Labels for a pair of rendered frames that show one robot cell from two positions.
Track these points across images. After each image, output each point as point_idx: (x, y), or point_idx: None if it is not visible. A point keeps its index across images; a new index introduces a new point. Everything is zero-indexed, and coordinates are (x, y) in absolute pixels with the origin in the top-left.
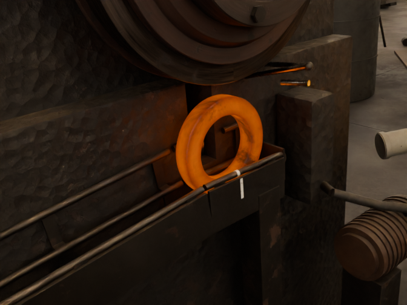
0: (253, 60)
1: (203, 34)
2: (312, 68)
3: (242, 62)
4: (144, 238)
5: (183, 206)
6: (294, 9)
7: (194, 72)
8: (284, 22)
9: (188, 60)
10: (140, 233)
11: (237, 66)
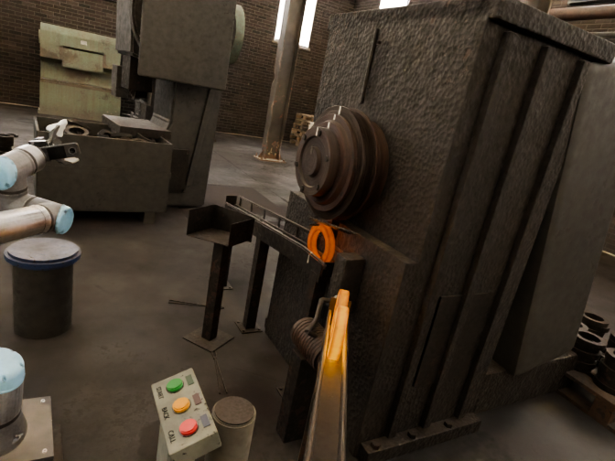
0: (324, 214)
1: None
2: (309, 219)
3: (321, 211)
4: (287, 242)
5: (296, 244)
6: (311, 194)
7: (310, 204)
8: (330, 206)
9: None
10: (287, 240)
11: (319, 212)
